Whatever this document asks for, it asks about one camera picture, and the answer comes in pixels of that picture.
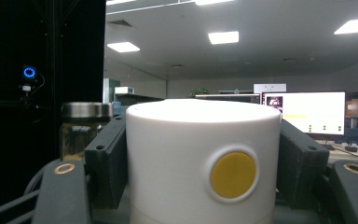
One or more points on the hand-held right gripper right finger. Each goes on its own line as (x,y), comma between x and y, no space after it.
(301,165)

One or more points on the glass jar with silver lid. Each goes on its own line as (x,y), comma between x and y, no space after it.
(80,133)

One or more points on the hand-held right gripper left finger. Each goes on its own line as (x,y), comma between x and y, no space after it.
(107,161)

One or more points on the ceiling light panel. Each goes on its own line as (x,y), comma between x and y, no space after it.
(223,37)
(118,1)
(213,1)
(123,47)
(355,25)

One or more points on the white cup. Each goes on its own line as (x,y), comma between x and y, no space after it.
(174,161)

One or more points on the black curtain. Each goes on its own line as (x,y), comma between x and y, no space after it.
(6,140)

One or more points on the bright computer monitor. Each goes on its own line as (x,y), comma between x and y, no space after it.
(313,112)

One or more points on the white board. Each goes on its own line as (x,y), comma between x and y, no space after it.
(269,88)

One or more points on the dark computer monitor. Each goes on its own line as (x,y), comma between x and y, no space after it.
(230,98)

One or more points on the white box appliance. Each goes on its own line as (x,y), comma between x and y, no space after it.
(124,90)

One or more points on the ceiling air vent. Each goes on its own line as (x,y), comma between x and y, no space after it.
(119,24)

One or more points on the green potted plant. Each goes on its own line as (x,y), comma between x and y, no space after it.
(199,92)

